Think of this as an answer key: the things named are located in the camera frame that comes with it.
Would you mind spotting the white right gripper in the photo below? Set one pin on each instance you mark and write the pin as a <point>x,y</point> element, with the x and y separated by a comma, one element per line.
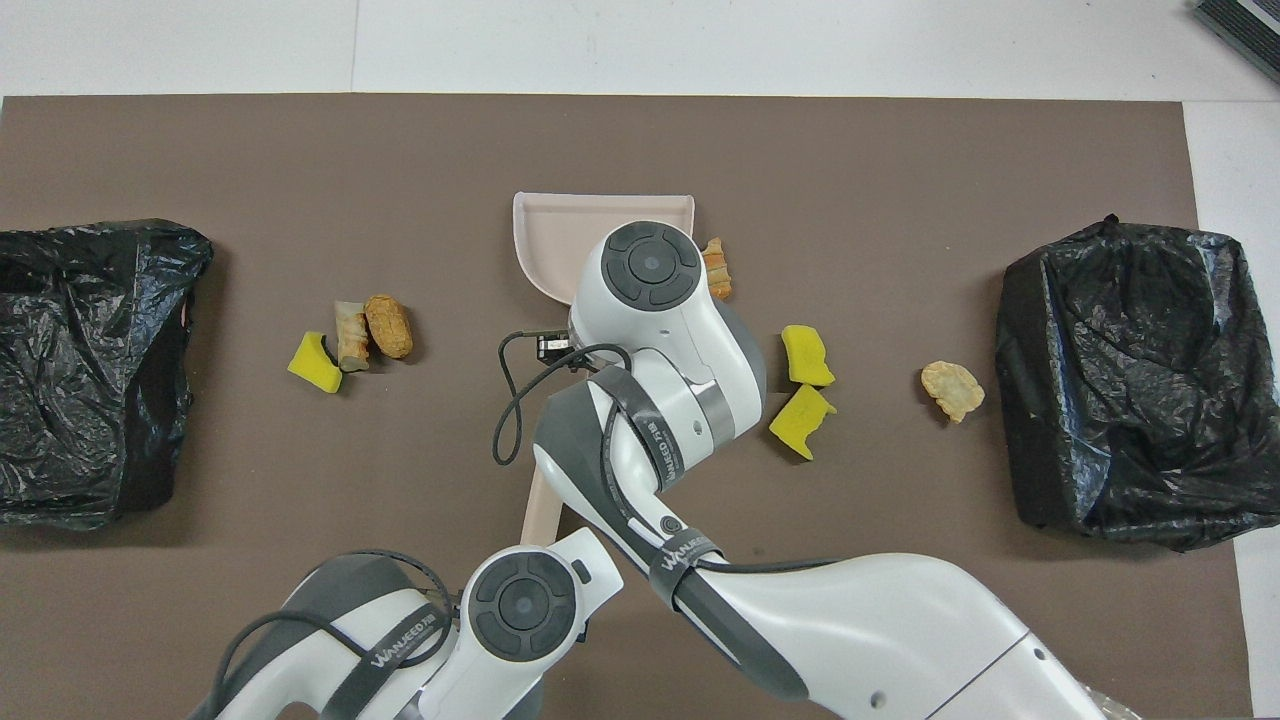
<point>552,348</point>

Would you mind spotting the beige plastic dustpan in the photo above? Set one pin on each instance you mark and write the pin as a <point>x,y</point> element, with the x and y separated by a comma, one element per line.
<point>550,235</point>

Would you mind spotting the beige hand brush black bristles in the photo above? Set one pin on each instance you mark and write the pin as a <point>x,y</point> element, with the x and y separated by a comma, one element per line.
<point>540,515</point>

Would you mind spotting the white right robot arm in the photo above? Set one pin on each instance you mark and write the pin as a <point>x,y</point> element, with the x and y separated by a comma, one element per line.
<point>850,620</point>

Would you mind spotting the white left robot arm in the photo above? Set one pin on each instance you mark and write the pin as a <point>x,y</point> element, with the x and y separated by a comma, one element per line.
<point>520,605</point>

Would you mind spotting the black bag lined trash bin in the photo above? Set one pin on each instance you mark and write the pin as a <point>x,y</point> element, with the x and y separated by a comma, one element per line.
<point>1130,380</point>
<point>90,300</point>

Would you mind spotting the brown toy bread loaf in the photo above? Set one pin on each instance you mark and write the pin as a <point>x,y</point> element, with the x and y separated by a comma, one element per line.
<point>388,326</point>

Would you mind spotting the orange striped toy croissant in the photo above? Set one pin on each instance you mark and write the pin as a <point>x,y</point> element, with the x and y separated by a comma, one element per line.
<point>716,275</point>

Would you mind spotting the yellow sponge piece green back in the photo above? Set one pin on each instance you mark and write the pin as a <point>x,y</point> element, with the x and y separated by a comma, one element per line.
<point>312,363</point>

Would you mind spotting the brown table mat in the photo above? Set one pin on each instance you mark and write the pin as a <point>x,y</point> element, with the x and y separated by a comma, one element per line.
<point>300,180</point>

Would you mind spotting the pale beige toy cookie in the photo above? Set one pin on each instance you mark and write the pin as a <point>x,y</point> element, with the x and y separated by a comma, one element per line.
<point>952,390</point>

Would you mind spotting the grey ribbed device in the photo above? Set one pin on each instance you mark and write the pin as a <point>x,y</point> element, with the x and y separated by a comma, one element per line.
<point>1245,25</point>

